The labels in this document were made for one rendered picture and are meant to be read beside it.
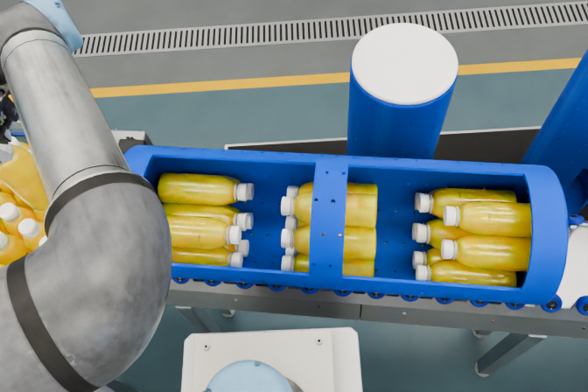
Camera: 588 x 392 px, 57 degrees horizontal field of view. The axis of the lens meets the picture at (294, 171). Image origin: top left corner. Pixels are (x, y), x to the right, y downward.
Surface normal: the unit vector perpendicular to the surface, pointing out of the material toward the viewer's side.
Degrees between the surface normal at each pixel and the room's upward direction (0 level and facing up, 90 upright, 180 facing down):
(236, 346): 3
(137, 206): 48
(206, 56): 0
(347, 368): 0
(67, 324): 32
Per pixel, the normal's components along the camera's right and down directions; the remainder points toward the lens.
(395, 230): -0.10, -0.16
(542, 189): -0.04, -0.65
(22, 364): 0.25, 0.04
